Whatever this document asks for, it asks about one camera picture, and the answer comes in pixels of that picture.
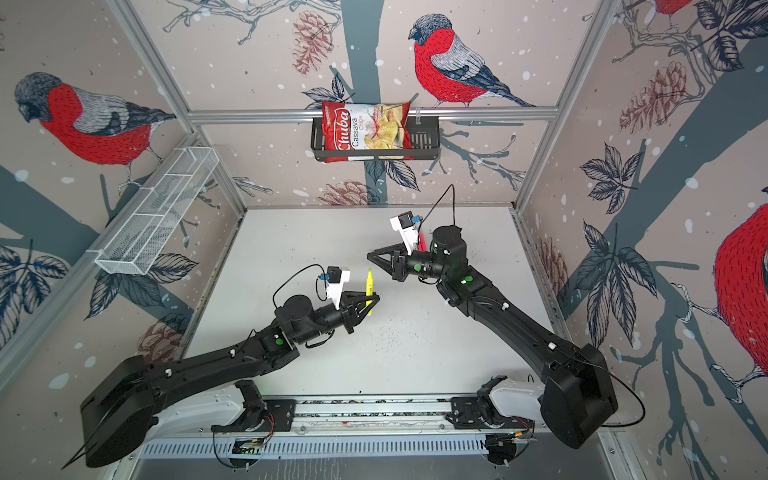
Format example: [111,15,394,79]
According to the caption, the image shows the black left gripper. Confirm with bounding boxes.
[294,291,379,347]

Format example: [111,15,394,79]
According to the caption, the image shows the yellow highlighter pen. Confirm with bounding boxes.
[366,268,374,316]

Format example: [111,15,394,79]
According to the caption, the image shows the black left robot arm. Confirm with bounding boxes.
[67,291,380,468]

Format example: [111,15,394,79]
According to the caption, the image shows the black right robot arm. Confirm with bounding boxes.
[367,225,618,449]

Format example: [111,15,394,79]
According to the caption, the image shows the red cassava chips bag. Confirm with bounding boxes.
[316,102,412,163]

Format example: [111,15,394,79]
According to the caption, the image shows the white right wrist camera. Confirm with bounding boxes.
[390,211,421,255]

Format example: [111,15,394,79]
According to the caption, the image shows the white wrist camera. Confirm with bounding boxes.
[325,266,351,310]
[390,211,421,255]

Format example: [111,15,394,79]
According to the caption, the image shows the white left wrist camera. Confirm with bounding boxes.
[325,266,351,310]

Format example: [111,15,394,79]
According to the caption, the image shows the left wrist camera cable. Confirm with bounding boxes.
[272,263,328,307]

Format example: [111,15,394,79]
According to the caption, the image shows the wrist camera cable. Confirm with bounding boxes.
[417,184,457,232]
[272,263,328,307]

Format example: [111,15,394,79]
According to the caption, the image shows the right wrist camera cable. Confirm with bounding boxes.
[417,184,457,232]

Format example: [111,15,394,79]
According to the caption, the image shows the aluminium front rail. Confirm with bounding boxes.
[125,389,625,439]

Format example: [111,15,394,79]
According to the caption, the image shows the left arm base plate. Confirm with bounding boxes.
[211,399,297,434]

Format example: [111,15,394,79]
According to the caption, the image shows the black wire wall basket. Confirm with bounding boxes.
[310,113,441,163]

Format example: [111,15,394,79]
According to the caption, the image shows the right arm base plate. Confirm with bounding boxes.
[445,396,534,430]

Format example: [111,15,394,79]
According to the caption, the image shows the white mesh wall tray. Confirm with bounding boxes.
[95,146,219,275]

